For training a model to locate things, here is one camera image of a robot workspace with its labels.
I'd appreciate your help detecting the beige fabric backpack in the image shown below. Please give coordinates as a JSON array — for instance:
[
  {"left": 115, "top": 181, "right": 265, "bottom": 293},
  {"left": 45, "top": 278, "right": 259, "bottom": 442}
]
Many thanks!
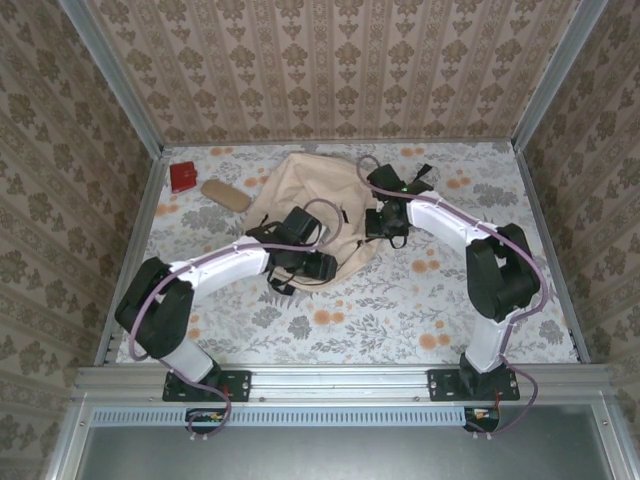
[{"left": 243, "top": 152, "right": 436, "bottom": 286}]

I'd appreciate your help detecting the tan glasses case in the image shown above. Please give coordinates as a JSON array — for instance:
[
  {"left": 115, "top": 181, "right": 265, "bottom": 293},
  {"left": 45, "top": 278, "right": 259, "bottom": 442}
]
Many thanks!
[{"left": 200, "top": 178, "right": 253, "bottom": 214}]

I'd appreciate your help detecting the red wallet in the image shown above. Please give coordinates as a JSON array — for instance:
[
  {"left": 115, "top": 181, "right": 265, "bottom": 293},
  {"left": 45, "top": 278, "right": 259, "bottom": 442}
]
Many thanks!
[{"left": 168, "top": 162, "right": 199, "bottom": 195}]

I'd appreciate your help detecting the floral tablecloth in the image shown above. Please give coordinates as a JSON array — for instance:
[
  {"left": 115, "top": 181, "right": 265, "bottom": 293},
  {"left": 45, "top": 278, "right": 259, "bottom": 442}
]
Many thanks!
[{"left": 115, "top": 141, "right": 581, "bottom": 365}]

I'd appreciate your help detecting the grey metal panel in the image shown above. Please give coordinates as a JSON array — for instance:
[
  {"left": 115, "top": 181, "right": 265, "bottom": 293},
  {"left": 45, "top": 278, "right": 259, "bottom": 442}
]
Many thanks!
[{"left": 74, "top": 424, "right": 616, "bottom": 480}]

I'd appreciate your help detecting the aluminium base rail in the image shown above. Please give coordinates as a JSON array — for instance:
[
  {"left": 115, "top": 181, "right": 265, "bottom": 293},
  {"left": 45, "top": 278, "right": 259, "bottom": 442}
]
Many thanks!
[{"left": 74, "top": 364, "right": 614, "bottom": 401}]

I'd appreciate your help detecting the grey slotted cable duct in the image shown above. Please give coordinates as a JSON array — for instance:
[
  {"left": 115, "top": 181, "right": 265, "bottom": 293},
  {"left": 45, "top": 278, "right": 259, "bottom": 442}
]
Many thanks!
[{"left": 92, "top": 405, "right": 469, "bottom": 427}]

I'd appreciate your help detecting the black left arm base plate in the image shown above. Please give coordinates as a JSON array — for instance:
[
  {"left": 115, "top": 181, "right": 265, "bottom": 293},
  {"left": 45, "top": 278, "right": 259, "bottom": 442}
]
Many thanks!
[{"left": 162, "top": 369, "right": 252, "bottom": 403}]

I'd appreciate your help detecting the aluminium side rail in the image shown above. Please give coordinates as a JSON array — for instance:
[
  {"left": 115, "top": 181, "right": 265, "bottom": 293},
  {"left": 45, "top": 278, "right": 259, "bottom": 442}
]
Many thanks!
[
  {"left": 94, "top": 147, "right": 174, "bottom": 366},
  {"left": 514, "top": 144, "right": 591, "bottom": 364}
]

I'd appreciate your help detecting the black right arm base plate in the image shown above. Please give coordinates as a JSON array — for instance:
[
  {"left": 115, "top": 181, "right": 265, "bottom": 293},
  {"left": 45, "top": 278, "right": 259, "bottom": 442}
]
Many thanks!
[{"left": 427, "top": 368, "right": 521, "bottom": 403}]

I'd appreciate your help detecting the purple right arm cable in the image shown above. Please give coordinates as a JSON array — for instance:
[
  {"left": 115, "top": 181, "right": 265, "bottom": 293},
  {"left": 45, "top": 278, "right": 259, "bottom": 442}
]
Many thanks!
[{"left": 355, "top": 154, "right": 549, "bottom": 436}]

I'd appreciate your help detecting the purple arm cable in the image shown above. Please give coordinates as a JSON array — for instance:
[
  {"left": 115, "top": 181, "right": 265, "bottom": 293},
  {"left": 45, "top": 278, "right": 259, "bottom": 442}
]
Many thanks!
[
  {"left": 355, "top": 154, "right": 549, "bottom": 436},
  {"left": 127, "top": 198, "right": 349, "bottom": 441}
]

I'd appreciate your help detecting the black cable connector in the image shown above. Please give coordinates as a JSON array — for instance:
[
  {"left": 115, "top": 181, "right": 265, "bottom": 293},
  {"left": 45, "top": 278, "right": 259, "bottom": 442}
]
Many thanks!
[
  {"left": 462, "top": 407, "right": 501, "bottom": 434},
  {"left": 184, "top": 407, "right": 226, "bottom": 436}
]

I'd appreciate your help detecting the aluminium corner post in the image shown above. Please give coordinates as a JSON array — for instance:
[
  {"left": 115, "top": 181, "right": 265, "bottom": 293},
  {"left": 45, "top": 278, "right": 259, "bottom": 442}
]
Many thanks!
[
  {"left": 58, "top": 0, "right": 166, "bottom": 156},
  {"left": 512, "top": 0, "right": 609, "bottom": 151}
]

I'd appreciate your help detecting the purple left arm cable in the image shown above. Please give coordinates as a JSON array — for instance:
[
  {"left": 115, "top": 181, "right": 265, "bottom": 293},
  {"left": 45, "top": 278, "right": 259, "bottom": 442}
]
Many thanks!
[{"left": 127, "top": 198, "right": 349, "bottom": 441}]

